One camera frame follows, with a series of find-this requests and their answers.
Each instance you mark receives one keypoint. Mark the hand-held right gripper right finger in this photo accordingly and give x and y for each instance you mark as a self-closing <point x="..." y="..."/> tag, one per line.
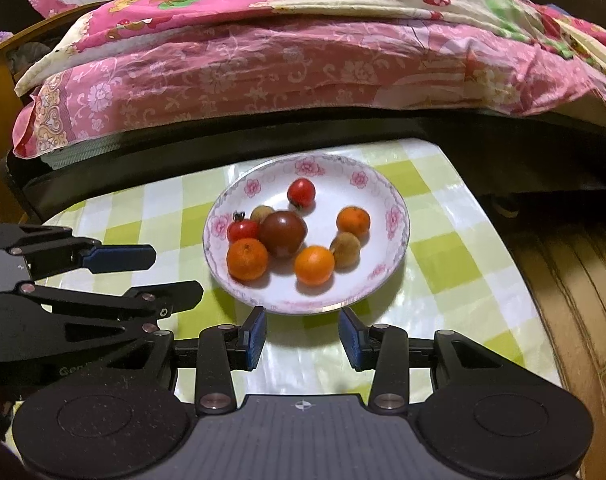
<point x="350" y="337"/>

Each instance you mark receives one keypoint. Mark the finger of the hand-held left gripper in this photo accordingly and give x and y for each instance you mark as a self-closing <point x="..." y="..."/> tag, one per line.
<point x="123" y="257"/>
<point x="178" y="296"/>

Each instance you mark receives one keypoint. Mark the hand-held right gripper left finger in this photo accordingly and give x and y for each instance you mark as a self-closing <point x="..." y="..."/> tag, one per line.
<point x="257" y="335"/>

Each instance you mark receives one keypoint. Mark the orange tangerine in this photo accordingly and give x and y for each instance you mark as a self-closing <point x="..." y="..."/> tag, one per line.
<point x="353" y="221"/>
<point x="247" y="259"/>
<point x="314" y="265"/>

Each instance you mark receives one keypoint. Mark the brown longan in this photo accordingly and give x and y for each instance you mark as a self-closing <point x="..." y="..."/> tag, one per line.
<point x="345" y="249"/>
<point x="262" y="212"/>

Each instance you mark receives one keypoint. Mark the red tomato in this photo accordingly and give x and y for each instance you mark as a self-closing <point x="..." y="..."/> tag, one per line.
<point x="243" y="231"/>
<point x="301" y="192"/>

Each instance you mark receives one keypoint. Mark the white floral plate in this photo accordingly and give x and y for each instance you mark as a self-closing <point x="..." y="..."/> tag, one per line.
<point x="330" y="182"/>

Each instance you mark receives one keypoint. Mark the dark purple tomato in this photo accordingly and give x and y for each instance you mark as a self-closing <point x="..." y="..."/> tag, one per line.
<point x="283" y="234"/>

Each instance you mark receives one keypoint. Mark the green checkered tablecloth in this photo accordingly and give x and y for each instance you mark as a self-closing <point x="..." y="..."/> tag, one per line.
<point x="433" y="260"/>

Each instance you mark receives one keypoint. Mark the dark shoe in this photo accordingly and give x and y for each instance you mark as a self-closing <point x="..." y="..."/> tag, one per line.
<point x="505" y="206"/>

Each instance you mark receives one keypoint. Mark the pink printed quilt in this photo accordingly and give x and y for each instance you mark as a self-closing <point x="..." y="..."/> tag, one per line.
<point x="283" y="70"/>

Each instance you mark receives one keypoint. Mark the dark bed frame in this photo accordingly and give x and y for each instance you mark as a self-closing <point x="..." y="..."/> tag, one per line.
<point x="333" y="130"/>

